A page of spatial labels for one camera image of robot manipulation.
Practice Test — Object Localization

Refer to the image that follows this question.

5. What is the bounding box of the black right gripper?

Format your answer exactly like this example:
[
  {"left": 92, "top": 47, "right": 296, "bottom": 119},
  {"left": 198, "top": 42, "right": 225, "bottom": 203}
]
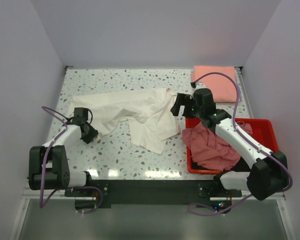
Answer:
[{"left": 170, "top": 93, "right": 204, "bottom": 119}]

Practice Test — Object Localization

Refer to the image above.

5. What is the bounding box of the white printed t shirt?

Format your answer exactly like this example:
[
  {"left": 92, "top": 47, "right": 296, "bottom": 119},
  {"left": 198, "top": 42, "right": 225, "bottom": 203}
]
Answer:
[{"left": 70, "top": 88, "right": 181, "bottom": 155}]

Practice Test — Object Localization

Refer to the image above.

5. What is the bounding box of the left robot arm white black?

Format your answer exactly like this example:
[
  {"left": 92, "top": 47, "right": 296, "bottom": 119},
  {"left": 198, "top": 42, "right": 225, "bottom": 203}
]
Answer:
[{"left": 28, "top": 107, "right": 99, "bottom": 196}]

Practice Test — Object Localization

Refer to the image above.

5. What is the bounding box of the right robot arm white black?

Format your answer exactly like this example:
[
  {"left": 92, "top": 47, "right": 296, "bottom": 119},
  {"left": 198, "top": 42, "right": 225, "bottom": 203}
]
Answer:
[{"left": 170, "top": 88, "right": 293, "bottom": 201}]

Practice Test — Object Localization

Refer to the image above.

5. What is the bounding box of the folded salmon pink t shirt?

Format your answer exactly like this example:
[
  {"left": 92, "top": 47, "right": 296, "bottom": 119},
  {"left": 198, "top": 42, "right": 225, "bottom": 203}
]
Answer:
[{"left": 192, "top": 65, "right": 237, "bottom": 103}]

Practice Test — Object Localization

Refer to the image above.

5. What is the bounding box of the dusty pink crumpled t shirt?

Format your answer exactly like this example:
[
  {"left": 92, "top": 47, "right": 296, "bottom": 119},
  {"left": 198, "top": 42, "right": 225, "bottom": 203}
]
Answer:
[{"left": 182, "top": 118, "right": 249, "bottom": 173}]

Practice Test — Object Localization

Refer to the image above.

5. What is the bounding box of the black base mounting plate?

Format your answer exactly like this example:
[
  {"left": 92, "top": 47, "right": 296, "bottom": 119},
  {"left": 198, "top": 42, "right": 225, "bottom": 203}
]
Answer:
[{"left": 64, "top": 180, "right": 242, "bottom": 210}]

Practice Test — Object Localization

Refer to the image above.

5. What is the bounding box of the red plastic bin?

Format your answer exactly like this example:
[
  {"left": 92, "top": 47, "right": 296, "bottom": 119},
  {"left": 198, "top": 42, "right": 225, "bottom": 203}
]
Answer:
[{"left": 186, "top": 118, "right": 279, "bottom": 175}]

